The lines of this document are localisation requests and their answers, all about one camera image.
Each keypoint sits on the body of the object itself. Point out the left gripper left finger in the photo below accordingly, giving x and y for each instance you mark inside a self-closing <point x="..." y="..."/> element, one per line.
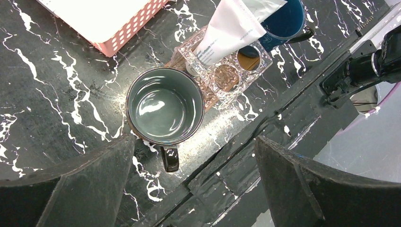
<point x="84" y="191"/>

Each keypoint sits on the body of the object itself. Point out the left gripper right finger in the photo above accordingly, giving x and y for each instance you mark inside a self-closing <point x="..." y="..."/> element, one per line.
<point x="302" y="192"/>

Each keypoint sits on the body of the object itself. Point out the dark green mug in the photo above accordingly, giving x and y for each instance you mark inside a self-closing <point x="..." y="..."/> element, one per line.
<point x="165" y="107"/>

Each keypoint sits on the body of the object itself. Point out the clear acrylic holder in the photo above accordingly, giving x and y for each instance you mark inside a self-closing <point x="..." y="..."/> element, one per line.
<point x="223" y="82"/>

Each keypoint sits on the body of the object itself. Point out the dark blue mug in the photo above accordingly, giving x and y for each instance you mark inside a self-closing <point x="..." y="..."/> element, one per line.
<point x="286" y="26"/>

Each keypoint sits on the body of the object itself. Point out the pink perforated plastic basket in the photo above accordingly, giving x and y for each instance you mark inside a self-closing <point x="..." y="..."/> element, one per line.
<point x="107" y="24"/>

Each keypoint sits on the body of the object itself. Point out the white toothpaste tube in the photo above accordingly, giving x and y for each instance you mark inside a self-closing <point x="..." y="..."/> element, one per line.
<point x="262" y="9"/>
<point x="232" y="27"/>

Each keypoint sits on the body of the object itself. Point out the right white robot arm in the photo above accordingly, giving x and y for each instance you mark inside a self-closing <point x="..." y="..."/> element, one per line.
<point x="364" y="70"/>

